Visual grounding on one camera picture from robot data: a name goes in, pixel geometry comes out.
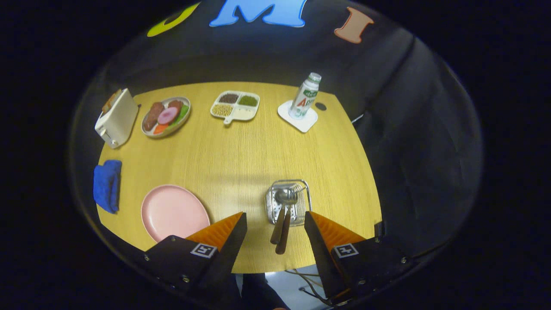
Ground wooden-handled metal spoon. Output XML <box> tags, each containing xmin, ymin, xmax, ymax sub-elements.
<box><xmin>270</xmin><ymin>189</ymin><xmax>294</xmax><ymax>245</ymax></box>

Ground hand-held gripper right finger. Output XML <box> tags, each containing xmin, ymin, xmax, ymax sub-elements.
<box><xmin>304</xmin><ymin>211</ymin><xmax>414</xmax><ymax>302</ymax></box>

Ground grey oval food plate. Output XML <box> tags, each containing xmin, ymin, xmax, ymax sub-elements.
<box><xmin>141</xmin><ymin>96</ymin><xmax>192</xmax><ymax>138</ymax></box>

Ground white drink bottle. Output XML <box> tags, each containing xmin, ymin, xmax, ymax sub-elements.
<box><xmin>288</xmin><ymin>72</ymin><xmax>322</xmax><ymax>120</ymax></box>

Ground long brown meat piece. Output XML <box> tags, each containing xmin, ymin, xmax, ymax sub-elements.
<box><xmin>143</xmin><ymin>102</ymin><xmax>165</xmax><ymax>131</ymax></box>

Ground pink round plate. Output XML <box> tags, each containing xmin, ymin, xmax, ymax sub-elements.
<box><xmin>141</xmin><ymin>185</ymin><xmax>211</xmax><ymax>243</ymax></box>

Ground white toaster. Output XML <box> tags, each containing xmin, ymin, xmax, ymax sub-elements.
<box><xmin>95</xmin><ymin>88</ymin><xmax>139</xmax><ymax>149</ymax></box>

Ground blue folded cloth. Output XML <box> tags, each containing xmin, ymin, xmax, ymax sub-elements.
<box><xmin>93</xmin><ymin>160</ymin><xmax>123</xmax><ymax>214</ymax></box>

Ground white divided bean dish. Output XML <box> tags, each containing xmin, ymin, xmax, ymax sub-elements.
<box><xmin>210</xmin><ymin>90</ymin><xmax>260</xmax><ymax>125</ymax></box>

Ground wooden-handled metal fork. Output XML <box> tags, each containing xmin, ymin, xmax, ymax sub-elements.
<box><xmin>275</xmin><ymin>184</ymin><xmax>304</xmax><ymax>255</ymax></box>

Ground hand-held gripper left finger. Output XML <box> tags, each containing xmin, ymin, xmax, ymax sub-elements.
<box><xmin>144</xmin><ymin>211</ymin><xmax>248</xmax><ymax>298</ymax></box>

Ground white square coaster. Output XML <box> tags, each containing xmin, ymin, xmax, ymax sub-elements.
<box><xmin>277</xmin><ymin>100</ymin><xmax>319</xmax><ymax>133</ymax></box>

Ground green lettuce leaf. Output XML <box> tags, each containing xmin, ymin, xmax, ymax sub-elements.
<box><xmin>172</xmin><ymin>105</ymin><xmax>190</xmax><ymax>125</ymax></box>

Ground toast slices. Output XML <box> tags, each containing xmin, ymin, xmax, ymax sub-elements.
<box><xmin>102</xmin><ymin>89</ymin><xmax>123</xmax><ymax>114</ymax></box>

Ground metal wire basket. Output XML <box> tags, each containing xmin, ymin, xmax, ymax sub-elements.
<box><xmin>265</xmin><ymin>179</ymin><xmax>313</xmax><ymax>227</ymax></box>

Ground pink ham slice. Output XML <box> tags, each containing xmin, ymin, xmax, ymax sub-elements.
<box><xmin>157</xmin><ymin>107</ymin><xmax>179</xmax><ymax>125</ymax></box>

